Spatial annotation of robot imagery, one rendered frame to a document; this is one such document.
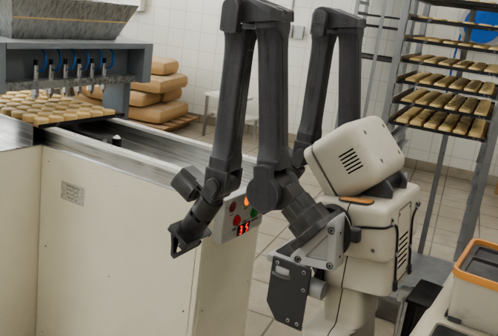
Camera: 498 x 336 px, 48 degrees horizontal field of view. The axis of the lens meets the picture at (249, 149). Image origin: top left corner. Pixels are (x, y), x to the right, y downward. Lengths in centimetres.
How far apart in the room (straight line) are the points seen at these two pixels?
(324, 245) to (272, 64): 38
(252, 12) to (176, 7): 532
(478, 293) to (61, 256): 137
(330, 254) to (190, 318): 71
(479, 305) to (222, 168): 59
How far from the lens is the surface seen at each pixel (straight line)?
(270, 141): 117
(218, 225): 164
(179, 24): 645
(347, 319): 141
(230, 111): 121
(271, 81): 116
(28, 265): 217
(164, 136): 203
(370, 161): 123
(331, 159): 126
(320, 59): 158
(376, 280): 133
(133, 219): 178
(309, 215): 115
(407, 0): 254
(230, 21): 117
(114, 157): 180
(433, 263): 329
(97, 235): 191
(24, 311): 225
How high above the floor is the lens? 139
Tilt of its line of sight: 15 degrees down
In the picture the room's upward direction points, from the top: 7 degrees clockwise
